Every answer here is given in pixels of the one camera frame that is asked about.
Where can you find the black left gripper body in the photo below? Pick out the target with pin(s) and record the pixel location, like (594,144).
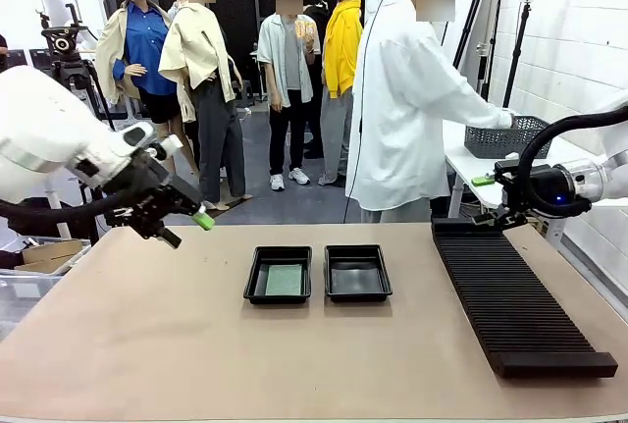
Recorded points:
(144,180)

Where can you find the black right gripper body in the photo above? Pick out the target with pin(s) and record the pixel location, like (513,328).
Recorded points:
(554,192)

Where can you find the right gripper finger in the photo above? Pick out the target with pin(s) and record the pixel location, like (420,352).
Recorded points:
(483,180)
(505,219)

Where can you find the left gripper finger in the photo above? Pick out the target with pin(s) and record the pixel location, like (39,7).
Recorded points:
(203,221)
(147,227)

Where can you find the black ESD tray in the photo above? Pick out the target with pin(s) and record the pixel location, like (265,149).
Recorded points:
(255,285)
(357,278)

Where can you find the green circuit board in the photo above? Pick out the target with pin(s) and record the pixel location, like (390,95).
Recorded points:
(283,280)

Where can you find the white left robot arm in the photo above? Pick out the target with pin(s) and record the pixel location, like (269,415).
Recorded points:
(49,123)

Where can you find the white-sleeved person forearm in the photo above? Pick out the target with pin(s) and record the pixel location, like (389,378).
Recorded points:
(490,116)

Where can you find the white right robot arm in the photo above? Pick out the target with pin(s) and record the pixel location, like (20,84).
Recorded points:
(608,173)

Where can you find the white side table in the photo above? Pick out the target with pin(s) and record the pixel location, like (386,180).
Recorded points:
(461,158)

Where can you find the grey woven plastic basket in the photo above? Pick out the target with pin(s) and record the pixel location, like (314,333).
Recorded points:
(490,141)

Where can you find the person in white shirt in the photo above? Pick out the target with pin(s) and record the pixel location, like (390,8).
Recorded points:
(402,123)

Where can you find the brown cardboard box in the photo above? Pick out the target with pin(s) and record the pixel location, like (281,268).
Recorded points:
(49,253)

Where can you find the black slotted board rack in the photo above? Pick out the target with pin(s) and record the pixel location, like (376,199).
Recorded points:
(525,325)

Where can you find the mannequin in blue shirt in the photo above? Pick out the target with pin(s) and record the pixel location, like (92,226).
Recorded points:
(144,50)

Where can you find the black tripod light stand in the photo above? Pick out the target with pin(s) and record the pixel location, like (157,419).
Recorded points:
(483,50)

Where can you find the mannequin in cream jacket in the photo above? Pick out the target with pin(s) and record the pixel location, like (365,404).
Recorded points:
(206,65)

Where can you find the slim black light stand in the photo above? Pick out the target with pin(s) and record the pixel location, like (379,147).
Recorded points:
(519,50)

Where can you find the large clear plastic bin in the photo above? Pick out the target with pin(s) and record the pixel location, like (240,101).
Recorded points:
(19,290)

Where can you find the bystander in black clothes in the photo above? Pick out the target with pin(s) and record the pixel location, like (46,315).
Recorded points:
(316,114)

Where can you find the black monitor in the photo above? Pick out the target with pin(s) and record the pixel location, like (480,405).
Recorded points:
(39,56)
(15,57)

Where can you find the bystander in pale shirt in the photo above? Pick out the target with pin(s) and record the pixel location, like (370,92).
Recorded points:
(287,65)

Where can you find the bystander in black t-shirt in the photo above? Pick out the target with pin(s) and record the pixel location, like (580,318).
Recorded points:
(3,52)

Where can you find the white board panel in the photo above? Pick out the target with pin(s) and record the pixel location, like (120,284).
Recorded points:
(51,6)

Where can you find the mannequin in yellow hoodie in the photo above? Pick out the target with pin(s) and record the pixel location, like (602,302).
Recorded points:
(338,45)

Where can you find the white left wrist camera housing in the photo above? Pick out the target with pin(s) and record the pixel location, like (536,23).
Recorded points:
(140,136)

